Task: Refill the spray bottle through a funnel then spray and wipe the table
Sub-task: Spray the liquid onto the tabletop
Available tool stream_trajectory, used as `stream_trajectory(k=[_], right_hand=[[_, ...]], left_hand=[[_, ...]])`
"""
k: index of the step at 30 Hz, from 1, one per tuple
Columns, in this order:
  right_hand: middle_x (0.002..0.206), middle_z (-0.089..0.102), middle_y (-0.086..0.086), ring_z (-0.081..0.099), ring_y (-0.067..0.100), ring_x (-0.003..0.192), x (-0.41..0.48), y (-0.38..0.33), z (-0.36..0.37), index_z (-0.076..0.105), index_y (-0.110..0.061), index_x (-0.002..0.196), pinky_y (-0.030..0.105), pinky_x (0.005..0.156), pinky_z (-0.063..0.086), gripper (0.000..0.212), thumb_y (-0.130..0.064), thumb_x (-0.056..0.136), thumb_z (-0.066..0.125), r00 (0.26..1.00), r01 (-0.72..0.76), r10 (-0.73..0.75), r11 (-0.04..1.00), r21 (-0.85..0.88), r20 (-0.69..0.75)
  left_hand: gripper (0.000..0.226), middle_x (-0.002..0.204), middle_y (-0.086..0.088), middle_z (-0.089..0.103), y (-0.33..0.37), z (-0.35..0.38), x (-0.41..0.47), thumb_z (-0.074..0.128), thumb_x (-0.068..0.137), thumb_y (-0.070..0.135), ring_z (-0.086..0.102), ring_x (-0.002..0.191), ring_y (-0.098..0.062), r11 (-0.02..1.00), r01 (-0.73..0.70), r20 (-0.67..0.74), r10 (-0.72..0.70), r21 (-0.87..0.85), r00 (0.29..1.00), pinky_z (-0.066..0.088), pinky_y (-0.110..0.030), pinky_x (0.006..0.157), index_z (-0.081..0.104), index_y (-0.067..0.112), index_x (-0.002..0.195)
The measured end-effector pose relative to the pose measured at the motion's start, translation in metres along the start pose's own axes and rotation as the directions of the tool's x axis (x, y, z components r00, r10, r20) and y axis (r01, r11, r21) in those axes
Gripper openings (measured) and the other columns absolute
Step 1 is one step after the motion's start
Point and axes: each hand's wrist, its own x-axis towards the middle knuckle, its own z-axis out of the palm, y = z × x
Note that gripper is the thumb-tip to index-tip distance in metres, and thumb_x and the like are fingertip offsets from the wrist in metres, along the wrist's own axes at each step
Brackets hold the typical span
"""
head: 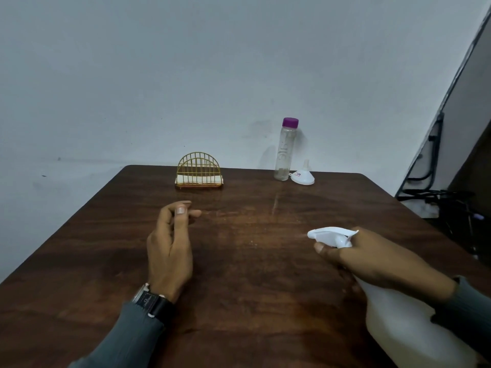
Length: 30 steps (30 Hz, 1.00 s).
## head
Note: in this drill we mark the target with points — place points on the person's right hand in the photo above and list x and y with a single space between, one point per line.
383 260

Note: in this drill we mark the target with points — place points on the person's left hand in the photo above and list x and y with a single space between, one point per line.
170 256

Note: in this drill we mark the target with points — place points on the white trigger sprayer head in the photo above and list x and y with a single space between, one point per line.
331 235

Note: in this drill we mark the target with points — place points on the white plastic spray bottle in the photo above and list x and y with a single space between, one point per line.
406 329

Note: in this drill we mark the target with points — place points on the white paper napkin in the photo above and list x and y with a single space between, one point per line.
199 180

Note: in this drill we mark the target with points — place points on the white plastic funnel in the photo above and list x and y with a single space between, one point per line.
303 177

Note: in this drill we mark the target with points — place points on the clear glass bottle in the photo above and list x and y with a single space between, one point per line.
284 157

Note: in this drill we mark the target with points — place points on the purple bottle cap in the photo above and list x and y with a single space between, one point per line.
290 122

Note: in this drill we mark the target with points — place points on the person's right forearm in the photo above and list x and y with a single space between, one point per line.
466 314

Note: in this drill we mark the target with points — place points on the person's left forearm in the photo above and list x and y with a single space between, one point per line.
126 341

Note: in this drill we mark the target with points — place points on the dark wooden table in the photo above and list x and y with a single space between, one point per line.
261 264

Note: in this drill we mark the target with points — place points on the black folding chair frame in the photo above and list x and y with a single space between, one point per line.
431 157

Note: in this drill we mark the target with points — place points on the dark wooden door frame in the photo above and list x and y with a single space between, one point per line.
473 168

